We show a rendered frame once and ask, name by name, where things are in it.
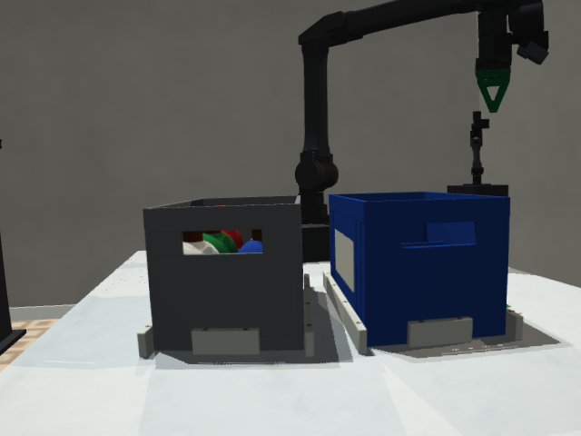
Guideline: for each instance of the blue bottle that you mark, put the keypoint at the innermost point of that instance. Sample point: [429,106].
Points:
[254,245]

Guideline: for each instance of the cream bottle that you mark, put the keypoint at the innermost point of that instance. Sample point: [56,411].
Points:
[193,243]

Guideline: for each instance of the green bottle with pale green label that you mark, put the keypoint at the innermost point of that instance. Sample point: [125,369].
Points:
[221,241]

